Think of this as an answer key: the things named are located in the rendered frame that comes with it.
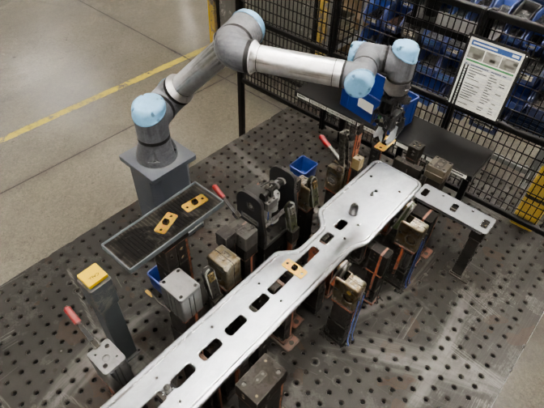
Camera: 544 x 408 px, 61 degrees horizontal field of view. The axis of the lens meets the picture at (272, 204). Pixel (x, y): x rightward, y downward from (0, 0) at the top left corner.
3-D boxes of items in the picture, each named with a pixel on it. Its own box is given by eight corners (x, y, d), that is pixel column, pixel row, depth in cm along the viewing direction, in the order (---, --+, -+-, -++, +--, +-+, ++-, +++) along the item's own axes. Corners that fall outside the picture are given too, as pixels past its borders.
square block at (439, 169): (420, 234, 201) (445, 173, 175) (405, 225, 204) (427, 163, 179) (429, 224, 205) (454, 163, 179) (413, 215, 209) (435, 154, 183)
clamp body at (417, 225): (401, 295, 179) (424, 239, 154) (375, 278, 184) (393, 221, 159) (412, 282, 184) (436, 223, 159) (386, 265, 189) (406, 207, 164)
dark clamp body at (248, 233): (248, 311, 172) (246, 247, 145) (223, 291, 178) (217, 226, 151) (266, 293, 178) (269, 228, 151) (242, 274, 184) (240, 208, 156)
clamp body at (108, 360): (129, 431, 141) (102, 383, 116) (108, 406, 146) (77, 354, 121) (155, 407, 147) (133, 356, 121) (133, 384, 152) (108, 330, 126)
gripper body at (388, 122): (368, 125, 147) (376, 93, 138) (383, 113, 152) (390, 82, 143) (389, 135, 144) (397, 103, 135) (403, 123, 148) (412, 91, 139)
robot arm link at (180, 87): (137, 105, 166) (233, 16, 131) (156, 84, 176) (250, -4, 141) (162, 129, 170) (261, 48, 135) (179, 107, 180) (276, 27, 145)
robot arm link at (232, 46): (199, 38, 126) (376, 70, 117) (214, 22, 134) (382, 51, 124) (202, 76, 135) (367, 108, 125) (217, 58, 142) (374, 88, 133)
